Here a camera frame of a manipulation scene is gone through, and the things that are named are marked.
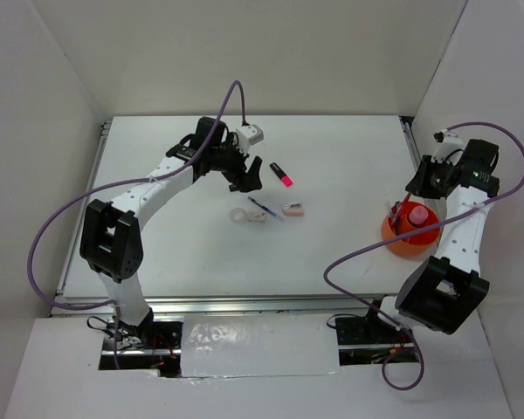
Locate orange round organizer container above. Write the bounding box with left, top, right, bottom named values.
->
left=381, top=201, right=440, bottom=258

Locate blue clear barrel pen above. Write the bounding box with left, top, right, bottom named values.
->
left=247, top=196, right=284, bottom=223

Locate pink cap black highlighter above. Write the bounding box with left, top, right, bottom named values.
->
left=270, top=162, right=293, bottom=188

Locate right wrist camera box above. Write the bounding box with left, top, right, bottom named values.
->
left=431, top=129, right=464, bottom=163

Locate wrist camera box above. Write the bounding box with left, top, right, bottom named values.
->
left=431, top=129, right=464, bottom=163
left=235, top=125, right=264, bottom=156

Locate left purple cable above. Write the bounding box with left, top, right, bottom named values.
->
left=28, top=80, right=248, bottom=372

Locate pink eraser with sharpener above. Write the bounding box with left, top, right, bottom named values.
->
left=282, top=203, right=305, bottom=216

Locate red gel pen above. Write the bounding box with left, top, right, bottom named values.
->
left=396, top=192, right=411, bottom=215

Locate clear tape roll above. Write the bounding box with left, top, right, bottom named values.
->
left=229, top=208, right=248, bottom=224

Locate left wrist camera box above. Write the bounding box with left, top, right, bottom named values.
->
left=235, top=125, right=264, bottom=156

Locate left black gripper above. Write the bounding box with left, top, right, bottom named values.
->
left=210, top=134, right=262, bottom=193

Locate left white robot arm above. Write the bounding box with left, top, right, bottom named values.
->
left=79, top=117, right=264, bottom=348

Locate white staples box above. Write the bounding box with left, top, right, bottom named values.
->
left=246, top=211, right=267, bottom=223

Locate aluminium table frame rail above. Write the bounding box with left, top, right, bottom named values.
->
left=50, top=115, right=420, bottom=318

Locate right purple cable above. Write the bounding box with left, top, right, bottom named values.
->
left=322, top=121, right=524, bottom=390

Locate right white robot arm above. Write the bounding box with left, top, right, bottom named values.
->
left=363, top=139, right=500, bottom=342

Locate purple cable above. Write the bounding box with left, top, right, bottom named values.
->
left=322, top=121, right=524, bottom=390
left=28, top=80, right=248, bottom=372

